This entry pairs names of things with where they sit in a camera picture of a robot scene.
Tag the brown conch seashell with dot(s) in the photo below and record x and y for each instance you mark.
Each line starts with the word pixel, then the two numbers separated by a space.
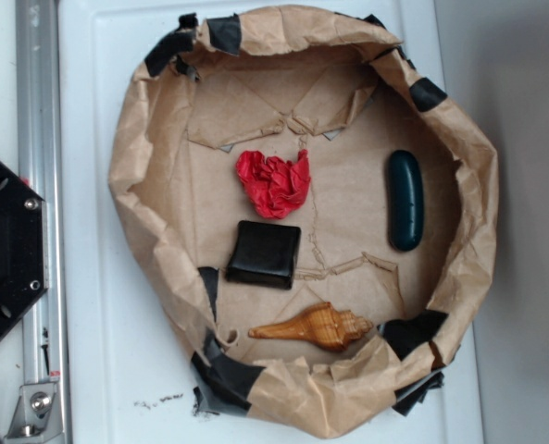
pixel 319 324

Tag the aluminium extrusion rail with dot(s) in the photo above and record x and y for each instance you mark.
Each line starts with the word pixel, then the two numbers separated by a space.
pixel 44 327

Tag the metal corner bracket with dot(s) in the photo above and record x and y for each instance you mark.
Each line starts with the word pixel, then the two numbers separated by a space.
pixel 37 417

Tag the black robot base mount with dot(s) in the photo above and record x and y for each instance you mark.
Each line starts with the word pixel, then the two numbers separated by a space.
pixel 22 275

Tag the brown paper taped bin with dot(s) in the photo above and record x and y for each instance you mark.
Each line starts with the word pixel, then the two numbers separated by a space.
pixel 277 80

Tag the crumpled red paper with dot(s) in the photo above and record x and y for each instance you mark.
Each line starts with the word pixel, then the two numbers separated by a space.
pixel 275 187

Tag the dark teal oblong object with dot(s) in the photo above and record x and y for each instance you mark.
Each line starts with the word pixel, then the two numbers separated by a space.
pixel 406 200

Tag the black square block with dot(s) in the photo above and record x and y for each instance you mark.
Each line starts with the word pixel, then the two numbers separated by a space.
pixel 264 255

